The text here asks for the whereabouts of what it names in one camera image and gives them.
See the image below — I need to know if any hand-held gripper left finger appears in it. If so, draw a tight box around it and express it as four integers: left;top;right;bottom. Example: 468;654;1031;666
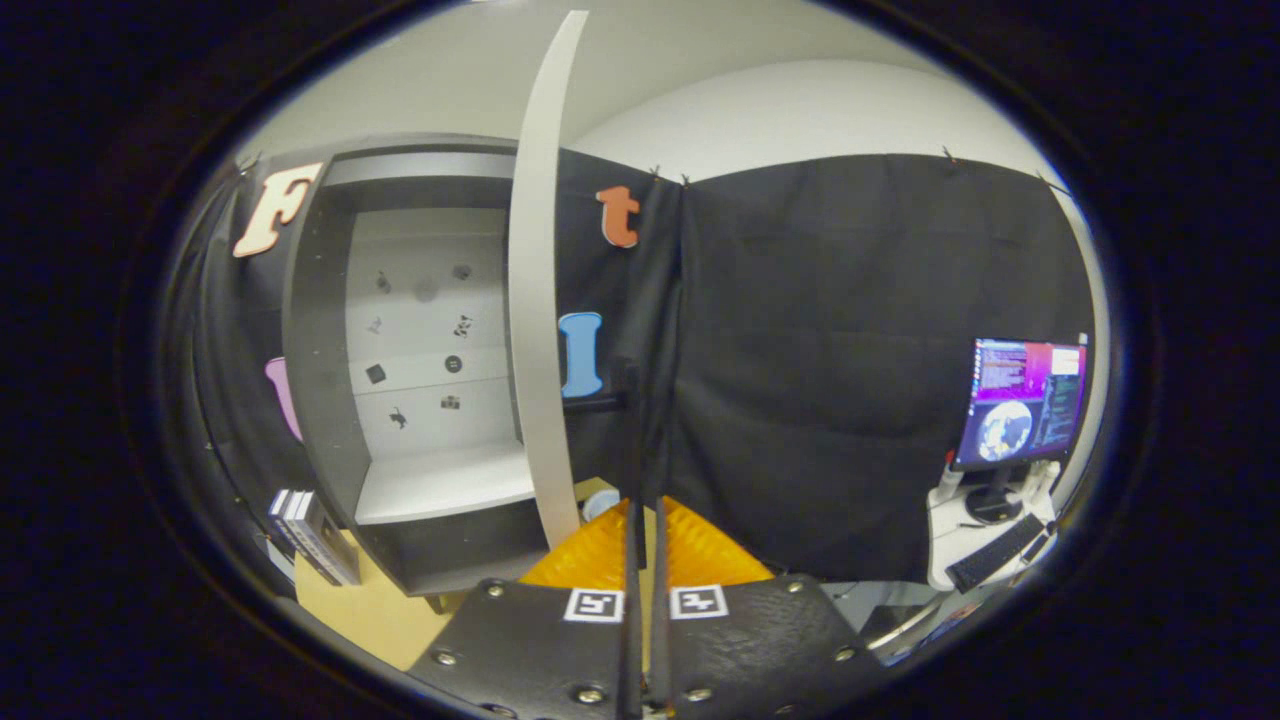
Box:
408;495;644;720

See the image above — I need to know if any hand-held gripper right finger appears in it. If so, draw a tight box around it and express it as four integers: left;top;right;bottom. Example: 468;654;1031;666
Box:
650;495;889;720

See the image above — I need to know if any black door handle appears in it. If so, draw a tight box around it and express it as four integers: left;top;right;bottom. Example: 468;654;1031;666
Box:
560;355;666;501

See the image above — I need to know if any white cabinet door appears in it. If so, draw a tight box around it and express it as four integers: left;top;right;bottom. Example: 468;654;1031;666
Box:
507;10;593;551

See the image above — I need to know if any white desk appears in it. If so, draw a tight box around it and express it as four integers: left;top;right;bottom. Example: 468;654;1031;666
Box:
925;460;1063;593

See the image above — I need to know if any upright book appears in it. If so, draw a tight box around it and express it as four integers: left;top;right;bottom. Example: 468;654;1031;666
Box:
267;488;303;549
298;492;362;587
282;490;323;566

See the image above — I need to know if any black backdrop cloth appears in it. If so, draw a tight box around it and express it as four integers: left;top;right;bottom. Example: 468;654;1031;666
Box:
165;145;1096;586

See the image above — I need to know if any black keyboard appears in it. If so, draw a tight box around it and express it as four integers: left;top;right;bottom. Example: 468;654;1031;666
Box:
945;513;1048;594

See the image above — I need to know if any grey cabinet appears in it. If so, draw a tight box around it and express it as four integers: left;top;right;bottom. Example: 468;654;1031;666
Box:
280;135;561;599

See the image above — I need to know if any computer monitor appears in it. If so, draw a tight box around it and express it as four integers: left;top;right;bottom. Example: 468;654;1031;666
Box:
950;336;1089;526

